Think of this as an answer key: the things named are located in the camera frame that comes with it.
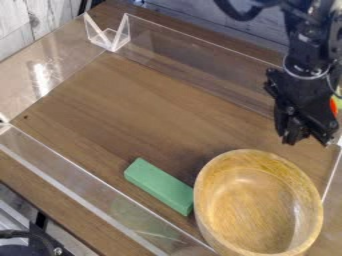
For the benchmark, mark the black clamp with cable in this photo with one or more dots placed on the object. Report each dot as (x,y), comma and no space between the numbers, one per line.
(22,239)

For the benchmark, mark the clear acrylic front wall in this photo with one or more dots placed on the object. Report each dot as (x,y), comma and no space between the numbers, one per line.
(121,213)

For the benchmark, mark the clear acrylic left wall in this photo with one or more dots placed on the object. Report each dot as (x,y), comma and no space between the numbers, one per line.
(41,66)

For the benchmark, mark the red plush strawberry toy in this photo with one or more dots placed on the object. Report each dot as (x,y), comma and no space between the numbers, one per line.
(334,105)

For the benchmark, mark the clear acrylic wall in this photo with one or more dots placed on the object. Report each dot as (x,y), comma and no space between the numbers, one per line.
(41,66)
(228,74)
(121,213)

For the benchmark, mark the clear acrylic back wall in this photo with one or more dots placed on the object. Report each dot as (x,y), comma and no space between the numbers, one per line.
(228,74)

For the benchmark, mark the clear acrylic corner bracket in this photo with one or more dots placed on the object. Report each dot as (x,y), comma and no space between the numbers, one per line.
(108,39)

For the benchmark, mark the wooden bowl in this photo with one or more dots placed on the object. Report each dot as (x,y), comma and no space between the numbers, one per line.
(256,205)

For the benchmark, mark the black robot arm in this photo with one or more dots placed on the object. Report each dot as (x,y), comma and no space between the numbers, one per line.
(312,24)

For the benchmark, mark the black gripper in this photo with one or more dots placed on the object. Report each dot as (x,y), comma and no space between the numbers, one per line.
(301,108)

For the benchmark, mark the green rectangular block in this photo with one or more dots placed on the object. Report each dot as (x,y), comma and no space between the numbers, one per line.
(160,185)

